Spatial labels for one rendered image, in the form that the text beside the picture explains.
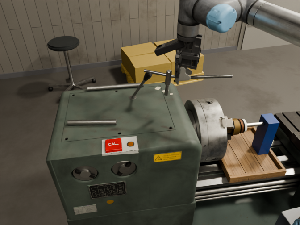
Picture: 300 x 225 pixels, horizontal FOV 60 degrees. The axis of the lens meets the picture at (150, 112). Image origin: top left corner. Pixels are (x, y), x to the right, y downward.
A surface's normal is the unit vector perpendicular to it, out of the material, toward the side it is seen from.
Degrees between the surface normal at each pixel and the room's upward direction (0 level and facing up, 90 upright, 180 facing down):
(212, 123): 38
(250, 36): 90
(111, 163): 90
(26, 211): 0
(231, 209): 0
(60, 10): 90
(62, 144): 0
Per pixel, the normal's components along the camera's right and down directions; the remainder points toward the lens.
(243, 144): -0.01, -0.79
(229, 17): 0.57, 0.56
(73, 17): 0.25, 0.58
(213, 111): 0.04, -0.58
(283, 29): -0.82, 0.29
